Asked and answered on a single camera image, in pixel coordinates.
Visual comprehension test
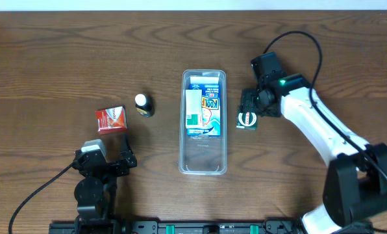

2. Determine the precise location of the dark green round-logo box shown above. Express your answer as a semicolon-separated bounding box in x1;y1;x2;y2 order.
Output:
236;111;258;131

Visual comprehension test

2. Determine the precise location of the blue Kool Fever box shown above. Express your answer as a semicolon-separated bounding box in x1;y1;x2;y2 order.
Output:
185;83;221;137

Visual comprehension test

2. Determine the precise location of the white green medicine box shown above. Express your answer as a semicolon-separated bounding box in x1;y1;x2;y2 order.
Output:
185;90;203;129

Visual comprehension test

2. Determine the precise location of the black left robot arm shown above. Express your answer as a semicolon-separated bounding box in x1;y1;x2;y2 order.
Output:
72;134;137;233

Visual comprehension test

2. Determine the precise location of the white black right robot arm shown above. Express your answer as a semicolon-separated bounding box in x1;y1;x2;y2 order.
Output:
240;73;387;233

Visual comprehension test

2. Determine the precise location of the clear plastic container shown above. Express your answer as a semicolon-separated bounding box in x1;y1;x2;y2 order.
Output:
179;70;227;176

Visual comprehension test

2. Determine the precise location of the red Panadol box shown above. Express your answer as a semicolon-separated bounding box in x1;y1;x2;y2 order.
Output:
95;106;128;135

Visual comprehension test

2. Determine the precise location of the dark Woods syrup bottle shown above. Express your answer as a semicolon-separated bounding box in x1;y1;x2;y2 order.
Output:
134;94;154;118

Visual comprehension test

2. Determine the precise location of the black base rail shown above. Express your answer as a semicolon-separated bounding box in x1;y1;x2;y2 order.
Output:
48;220;306;234

